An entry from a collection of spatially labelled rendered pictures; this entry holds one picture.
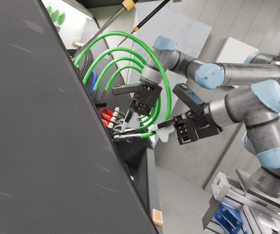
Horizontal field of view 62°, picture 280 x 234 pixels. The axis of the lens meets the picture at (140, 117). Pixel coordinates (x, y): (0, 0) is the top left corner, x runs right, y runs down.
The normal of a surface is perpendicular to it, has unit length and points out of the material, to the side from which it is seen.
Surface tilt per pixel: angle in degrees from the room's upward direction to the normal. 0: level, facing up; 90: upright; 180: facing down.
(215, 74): 90
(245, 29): 90
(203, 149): 90
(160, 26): 82
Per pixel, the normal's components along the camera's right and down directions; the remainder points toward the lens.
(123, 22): 0.00, 0.28
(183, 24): -0.10, 0.09
